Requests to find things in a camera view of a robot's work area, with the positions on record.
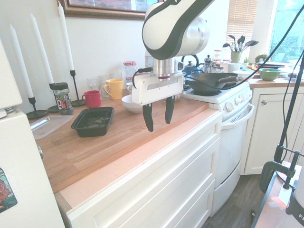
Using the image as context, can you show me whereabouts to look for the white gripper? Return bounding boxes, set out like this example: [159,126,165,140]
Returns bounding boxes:
[132,72,185,133]

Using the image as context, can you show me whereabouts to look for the plain white ceramic bowl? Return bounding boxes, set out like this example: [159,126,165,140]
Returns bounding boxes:
[121,95,144,114]

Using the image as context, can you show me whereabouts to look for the yellow ceramic mug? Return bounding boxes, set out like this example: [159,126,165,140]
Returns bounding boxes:
[103,78,124,100]

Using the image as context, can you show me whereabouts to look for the black wok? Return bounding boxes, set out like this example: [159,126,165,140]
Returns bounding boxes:
[187,72,243,94]

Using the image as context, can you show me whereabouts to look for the white drawer cabinet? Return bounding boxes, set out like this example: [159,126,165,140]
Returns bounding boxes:
[54,111,223,228]

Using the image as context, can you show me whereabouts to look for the black plastic food container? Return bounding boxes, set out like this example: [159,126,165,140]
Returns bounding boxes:
[70,106,114,138]

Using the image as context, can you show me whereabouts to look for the red speckled mug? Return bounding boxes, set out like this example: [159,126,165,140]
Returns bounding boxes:
[81,90,102,108]

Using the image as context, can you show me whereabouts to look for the glass french press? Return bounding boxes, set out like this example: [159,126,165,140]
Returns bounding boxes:
[203,54,215,74]

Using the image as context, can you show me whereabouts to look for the white kitchen stove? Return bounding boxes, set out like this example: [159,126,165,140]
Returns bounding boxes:
[181,79,255,217]

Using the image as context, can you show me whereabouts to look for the large plain white mug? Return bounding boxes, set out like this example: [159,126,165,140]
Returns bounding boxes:
[227,62,245,73]

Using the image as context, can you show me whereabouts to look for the shallow white bowl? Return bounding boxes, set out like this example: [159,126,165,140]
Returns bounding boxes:
[232,70,255,81]

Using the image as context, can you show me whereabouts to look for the pale green utensil holder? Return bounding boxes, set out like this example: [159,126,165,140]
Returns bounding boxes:
[230,51,242,64]

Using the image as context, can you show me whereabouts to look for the spice jar black lid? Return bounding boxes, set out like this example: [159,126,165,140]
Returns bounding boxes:
[52,82,71,115]

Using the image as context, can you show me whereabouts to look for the white door cabinet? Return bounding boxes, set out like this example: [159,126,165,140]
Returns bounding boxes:
[243,82,304,175]

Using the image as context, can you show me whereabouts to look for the clear plastic container lid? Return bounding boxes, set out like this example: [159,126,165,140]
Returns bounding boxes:
[29,114,74,140]

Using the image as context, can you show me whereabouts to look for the small green potted plant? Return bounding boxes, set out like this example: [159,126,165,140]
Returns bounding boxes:
[254,54,268,64]

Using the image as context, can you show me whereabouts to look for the green bowl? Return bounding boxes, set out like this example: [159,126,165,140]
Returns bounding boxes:
[258,68,282,82]

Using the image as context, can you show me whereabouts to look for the tall white candle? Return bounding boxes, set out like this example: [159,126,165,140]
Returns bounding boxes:
[9,23,34,98]
[57,2,75,71]
[30,13,55,84]

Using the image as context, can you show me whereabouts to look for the beige window blinds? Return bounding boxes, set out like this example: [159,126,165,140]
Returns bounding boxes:
[227,0,258,57]

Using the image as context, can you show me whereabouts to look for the black metal clamp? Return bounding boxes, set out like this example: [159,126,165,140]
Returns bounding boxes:
[260,144,301,193]

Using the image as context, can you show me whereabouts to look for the white refrigerator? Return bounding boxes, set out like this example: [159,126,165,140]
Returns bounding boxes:
[0,38,66,228]

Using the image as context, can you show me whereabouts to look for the robot mounting table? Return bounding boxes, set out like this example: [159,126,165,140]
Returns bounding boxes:
[250,170,300,228]

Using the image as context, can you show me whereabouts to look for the arched picture fridge magnet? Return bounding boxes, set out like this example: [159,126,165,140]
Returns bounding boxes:
[0,167,19,214]

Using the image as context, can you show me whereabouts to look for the blue kettle black handle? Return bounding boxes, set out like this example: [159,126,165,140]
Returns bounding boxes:
[181,54,203,77]

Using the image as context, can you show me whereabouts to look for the framed picture brown frame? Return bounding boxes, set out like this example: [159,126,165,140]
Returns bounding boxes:
[57,0,150,21]

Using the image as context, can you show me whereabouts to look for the black camera stand pole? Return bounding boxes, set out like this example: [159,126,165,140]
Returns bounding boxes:
[277,51,304,152]

